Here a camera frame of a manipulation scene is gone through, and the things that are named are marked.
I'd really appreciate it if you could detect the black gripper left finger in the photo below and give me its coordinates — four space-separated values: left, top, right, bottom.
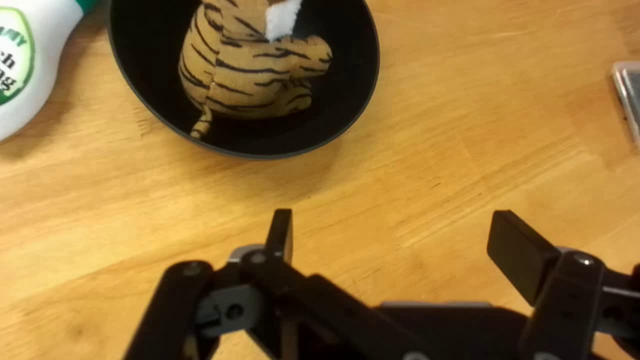
122 206 296 360

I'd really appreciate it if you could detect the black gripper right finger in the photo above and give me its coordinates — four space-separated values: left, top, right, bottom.
487 211 640 360

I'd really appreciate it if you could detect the stuffed tiger toy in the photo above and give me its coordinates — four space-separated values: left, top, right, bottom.
179 0 335 140

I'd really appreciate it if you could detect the black bowl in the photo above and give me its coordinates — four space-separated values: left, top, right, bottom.
109 0 380 159

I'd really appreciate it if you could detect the white ranch dressing bottle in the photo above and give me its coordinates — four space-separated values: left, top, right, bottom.
0 0 100 140

